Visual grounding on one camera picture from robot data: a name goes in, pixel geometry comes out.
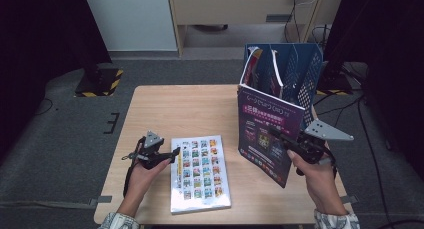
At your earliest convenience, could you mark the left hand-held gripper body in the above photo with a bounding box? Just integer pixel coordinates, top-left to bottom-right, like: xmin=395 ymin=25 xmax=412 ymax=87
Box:
xmin=135 ymin=130 xmax=172 ymax=170

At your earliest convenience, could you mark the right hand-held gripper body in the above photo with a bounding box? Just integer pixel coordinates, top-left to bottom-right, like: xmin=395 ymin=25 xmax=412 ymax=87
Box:
xmin=293 ymin=118 xmax=354 ymax=166

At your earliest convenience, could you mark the purple paperback book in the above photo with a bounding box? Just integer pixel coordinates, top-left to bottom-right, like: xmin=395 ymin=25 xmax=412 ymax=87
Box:
xmin=266 ymin=48 xmax=285 ymax=100
xmin=237 ymin=83 xmax=306 ymax=189

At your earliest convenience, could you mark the white picture grid book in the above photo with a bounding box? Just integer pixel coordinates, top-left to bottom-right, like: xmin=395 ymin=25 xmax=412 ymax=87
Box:
xmin=170 ymin=134 xmax=232 ymax=216

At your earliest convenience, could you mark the blue file rack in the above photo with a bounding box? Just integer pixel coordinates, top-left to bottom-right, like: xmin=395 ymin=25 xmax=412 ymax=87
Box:
xmin=239 ymin=43 xmax=324 ymax=137

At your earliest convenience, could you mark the black and red book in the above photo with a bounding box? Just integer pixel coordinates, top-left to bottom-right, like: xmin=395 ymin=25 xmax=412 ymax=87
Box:
xmin=239 ymin=46 xmax=264 ymax=90

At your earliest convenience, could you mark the person's left hand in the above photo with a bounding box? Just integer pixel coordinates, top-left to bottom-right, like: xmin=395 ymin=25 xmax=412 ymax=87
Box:
xmin=124 ymin=158 xmax=173 ymax=211

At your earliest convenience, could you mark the person's right hand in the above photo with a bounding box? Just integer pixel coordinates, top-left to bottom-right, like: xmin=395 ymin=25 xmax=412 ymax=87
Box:
xmin=286 ymin=149 xmax=348 ymax=217

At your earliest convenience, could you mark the black stand with striped base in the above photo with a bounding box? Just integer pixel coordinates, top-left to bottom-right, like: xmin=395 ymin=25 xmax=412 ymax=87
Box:
xmin=73 ymin=48 xmax=124 ymax=98
xmin=314 ymin=60 xmax=354 ymax=97

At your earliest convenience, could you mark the grey tape piece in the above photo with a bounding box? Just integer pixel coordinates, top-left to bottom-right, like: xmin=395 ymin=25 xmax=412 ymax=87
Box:
xmin=89 ymin=195 xmax=113 ymax=207
xmin=339 ymin=194 xmax=359 ymax=206

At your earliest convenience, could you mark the black curtain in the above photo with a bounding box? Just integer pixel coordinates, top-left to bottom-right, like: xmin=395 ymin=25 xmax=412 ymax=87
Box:
xmin=0 ymin=0 xmax=113 ymax=163
xmin=321 ymin=0 xmax=424 ymax=172

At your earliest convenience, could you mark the white panel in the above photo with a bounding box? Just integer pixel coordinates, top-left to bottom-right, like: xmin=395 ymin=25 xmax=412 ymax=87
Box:
xmin=81 ymin=0 xmax=178 ymax=52

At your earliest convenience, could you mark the light wooden cabinet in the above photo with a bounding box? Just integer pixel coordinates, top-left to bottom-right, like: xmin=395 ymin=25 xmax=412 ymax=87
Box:
xmin=166 ymin=0 xmax=346 ymax=58

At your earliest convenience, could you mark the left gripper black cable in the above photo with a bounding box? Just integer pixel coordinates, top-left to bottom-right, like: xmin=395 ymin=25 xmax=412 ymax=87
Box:
xmin=121 ymin=138 xmax=143 ymax=198

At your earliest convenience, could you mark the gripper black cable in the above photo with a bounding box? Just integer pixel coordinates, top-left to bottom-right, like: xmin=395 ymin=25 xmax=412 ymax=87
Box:
xmin=319 ymin=147 xmax=338 ymax=180
xmin=121 ymin=138 xmax=143 ymax=198

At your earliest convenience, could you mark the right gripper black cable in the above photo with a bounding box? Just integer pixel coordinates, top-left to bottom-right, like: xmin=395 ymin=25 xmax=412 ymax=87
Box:
xmin=319 ymin=147 xmax=338 ymax=180

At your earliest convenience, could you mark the long black floor cable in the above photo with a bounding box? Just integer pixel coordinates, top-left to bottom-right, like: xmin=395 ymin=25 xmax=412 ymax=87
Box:
xmin=357 ymin=95 xmax=392 ymax=229

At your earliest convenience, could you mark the black looped cable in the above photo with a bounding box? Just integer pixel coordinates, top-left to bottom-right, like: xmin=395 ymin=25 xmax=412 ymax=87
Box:
xmin=311 ymin=23 xmax=332 ymax=48

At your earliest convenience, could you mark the thin black floor cable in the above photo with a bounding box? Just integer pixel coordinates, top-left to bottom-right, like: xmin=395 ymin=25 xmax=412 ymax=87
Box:
xmin=34 ymin=98 xmax=54 ymax=117

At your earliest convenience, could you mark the black hanging cable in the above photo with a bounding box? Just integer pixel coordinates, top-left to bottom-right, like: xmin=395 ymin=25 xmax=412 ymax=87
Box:
xmin=283 ymin=0 xmax=303 ymax=43

